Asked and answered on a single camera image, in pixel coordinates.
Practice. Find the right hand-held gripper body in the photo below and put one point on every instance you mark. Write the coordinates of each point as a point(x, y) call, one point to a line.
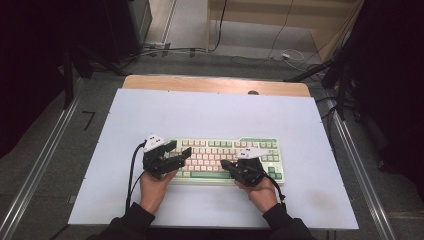
point(250, 171)

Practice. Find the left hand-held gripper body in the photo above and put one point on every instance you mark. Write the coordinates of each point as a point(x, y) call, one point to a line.
point(154, 163)

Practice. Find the green and pink keyboard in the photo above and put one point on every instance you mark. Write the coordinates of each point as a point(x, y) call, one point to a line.
point(206, 156)

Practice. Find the person's right hand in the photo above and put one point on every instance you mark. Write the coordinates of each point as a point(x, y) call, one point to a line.
point(263, 196)

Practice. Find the person's left hand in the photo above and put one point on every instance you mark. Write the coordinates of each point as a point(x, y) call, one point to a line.
point(153, 193)

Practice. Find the white table mat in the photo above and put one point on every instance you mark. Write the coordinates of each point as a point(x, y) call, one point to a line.
point(206, 113)

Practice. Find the person's dark trousers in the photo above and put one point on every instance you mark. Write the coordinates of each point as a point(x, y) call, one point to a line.
point(210, 234)

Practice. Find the dark round table grommet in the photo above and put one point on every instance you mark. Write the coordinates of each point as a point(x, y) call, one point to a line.
point(253, 92)

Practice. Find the grey power strip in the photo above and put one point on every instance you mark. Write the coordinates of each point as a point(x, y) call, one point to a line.
point(156, 45)

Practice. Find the black tripod stand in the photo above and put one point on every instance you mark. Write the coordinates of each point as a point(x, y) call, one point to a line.
point(340, 83)

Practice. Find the black cabinet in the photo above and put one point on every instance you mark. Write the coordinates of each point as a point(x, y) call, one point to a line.
point(128, 26)

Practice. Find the light wooden shelf unit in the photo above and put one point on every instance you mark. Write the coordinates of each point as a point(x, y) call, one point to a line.
point(283, 20)

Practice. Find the dark curtain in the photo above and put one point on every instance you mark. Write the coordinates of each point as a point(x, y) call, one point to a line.
point(33, 66)
point(393, 83)

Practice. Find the aluminium floor rail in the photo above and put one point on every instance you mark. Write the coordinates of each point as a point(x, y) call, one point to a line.
point(36, 171)
point(365, 176)

